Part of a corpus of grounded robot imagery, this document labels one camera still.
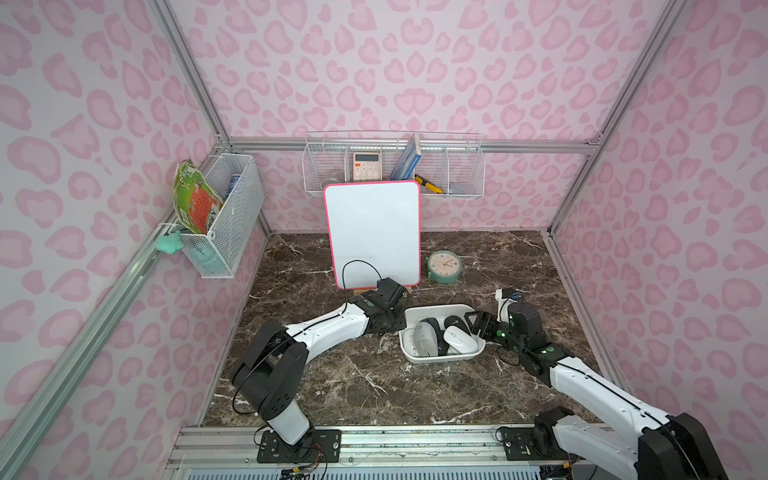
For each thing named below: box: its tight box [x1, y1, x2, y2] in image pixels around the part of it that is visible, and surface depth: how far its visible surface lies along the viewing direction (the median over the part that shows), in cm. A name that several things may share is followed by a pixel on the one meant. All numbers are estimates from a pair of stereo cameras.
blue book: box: [390, 133, 422, 181], surface depth 90 cm
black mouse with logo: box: [420, 317, 449, 356], surface depth 89 cm
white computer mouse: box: [444, 325, 479, 354], surface depth 88 cm
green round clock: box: [426, 250, 463, 283], surface depth 108 cm
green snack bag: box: [172, 159, 223, 235], surface depth 74 cm
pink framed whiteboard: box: [324, 180, 422, 289], surface depth 92 cm
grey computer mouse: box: [414, 321, 439, 357], surface depth 86 cm
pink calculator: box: [353, 152, 380, 181], surface depth 97 cm
